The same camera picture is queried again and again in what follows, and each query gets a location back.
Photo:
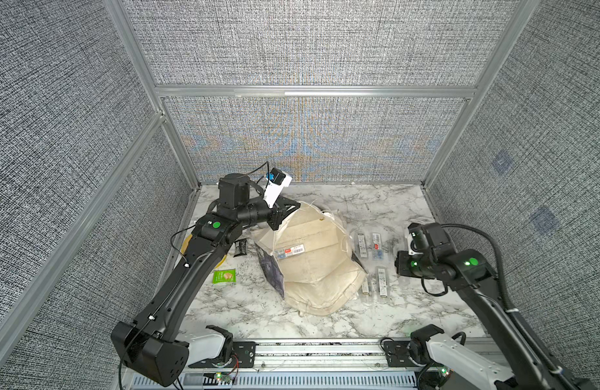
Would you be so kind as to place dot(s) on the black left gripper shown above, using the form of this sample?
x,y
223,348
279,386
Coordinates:
x,y
281,209

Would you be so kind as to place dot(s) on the clear compass set case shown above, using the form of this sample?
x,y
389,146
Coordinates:
x,y
362,245

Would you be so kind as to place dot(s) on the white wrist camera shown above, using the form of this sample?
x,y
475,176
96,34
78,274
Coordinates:
x,y
277,180
412,243

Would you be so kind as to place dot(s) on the beige canvas tote bag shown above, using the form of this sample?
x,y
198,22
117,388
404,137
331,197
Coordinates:
x,y
323,278

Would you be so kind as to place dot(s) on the clear compass case red label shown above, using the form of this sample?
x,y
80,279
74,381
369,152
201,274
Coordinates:
x,y
378,252

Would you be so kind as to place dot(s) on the aluminium front rail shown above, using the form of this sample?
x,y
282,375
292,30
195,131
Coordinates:
x,y
318,364

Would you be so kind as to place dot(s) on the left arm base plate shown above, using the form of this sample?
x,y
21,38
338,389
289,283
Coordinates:
x,y
238,353

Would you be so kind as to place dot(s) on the small black packet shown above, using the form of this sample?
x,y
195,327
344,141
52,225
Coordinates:
x,y
240,248

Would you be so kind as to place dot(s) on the yellow tape roll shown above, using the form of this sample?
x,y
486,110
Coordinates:
x,y
185,244

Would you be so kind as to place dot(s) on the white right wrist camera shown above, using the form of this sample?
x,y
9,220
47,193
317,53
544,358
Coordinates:
x,y
412,243

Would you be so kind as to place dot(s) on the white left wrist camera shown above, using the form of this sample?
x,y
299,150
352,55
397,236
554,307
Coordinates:
x,y
277,180

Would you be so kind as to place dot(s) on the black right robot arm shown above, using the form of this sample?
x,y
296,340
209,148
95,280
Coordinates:
x,y
482,286

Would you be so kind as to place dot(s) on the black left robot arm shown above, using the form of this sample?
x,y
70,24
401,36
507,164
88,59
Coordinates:
x,y
148,344

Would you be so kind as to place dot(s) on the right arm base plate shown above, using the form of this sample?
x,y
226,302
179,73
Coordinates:
x,y
399,354

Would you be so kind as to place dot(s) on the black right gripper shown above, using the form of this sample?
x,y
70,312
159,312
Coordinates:
x,y
401,266

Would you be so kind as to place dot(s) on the green snack packet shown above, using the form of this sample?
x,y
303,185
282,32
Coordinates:
x,y
224,276

